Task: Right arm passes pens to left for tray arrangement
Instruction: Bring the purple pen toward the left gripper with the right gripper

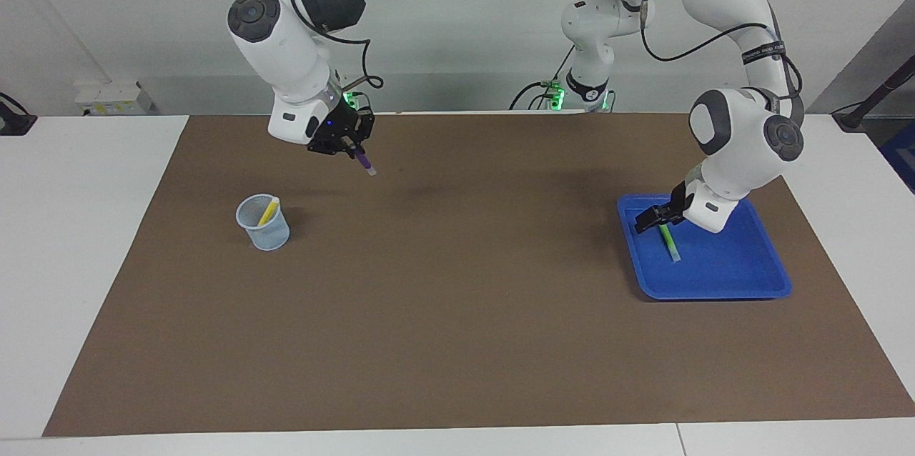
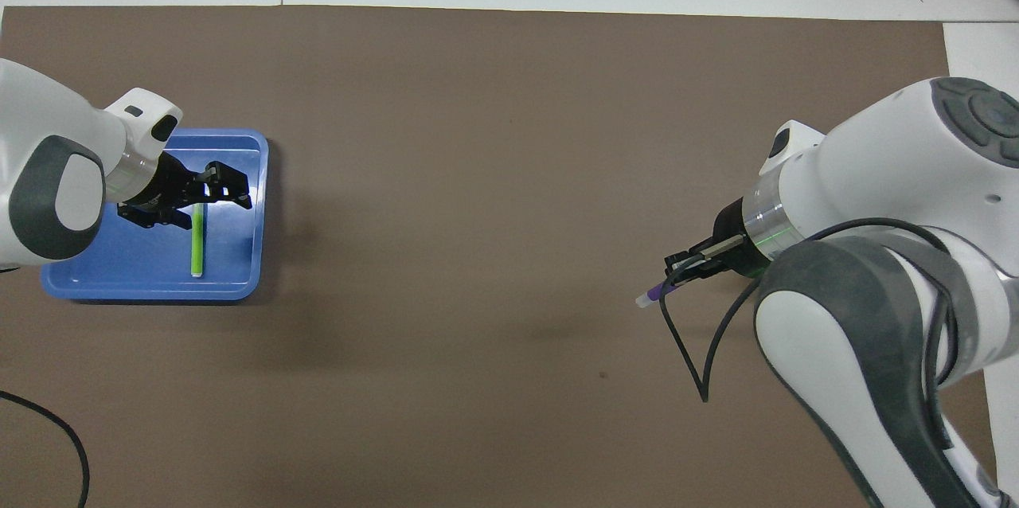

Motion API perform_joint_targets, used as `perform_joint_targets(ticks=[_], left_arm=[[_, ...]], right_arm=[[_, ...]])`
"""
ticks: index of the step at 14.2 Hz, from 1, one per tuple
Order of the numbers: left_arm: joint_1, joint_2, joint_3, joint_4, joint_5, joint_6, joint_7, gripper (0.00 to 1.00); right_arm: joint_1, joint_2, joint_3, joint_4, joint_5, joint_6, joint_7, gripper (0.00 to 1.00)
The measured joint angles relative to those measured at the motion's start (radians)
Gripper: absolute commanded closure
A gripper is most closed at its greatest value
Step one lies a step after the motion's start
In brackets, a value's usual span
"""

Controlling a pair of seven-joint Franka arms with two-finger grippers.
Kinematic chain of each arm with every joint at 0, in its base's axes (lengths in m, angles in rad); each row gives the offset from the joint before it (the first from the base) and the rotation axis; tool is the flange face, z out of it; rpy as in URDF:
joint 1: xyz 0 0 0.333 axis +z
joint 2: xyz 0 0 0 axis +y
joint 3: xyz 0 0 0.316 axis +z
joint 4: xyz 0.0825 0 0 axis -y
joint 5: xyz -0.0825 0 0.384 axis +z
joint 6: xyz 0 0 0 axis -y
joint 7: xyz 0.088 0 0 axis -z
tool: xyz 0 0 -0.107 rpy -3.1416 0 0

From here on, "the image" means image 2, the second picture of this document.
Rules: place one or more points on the green pen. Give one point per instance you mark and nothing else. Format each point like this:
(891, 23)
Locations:
(197, 245)

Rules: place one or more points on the blue plastic tray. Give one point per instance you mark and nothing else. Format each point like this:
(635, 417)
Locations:
(231, 253)

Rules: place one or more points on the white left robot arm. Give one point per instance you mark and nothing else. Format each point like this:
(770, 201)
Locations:
(40, 118)

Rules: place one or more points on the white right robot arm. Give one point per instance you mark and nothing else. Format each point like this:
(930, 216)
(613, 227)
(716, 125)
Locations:
(876, 158)

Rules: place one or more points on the brown table mat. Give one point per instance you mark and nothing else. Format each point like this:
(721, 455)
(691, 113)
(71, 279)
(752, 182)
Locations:
(509, 134)

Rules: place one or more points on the purple pen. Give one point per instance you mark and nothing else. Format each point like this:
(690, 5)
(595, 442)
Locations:
(654, 297)

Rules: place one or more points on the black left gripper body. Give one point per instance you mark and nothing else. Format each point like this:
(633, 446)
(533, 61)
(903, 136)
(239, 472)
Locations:
(167, 185)

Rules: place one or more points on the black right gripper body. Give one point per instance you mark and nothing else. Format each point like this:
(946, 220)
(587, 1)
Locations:
(731, 223)

